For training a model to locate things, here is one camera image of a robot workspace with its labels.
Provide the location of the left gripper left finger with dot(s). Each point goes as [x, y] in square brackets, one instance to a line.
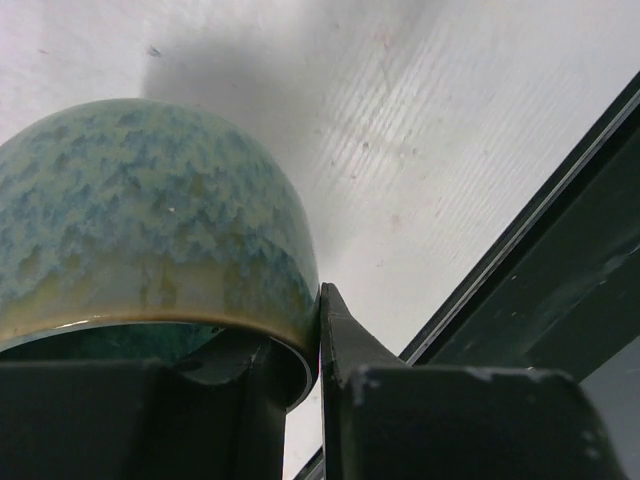
[218, 415]

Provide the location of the green glazed mug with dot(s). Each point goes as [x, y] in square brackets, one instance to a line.
[158, 224]

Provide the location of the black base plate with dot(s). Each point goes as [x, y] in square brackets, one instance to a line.
[559, 289]

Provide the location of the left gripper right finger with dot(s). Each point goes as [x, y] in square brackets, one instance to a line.
[383, 419]

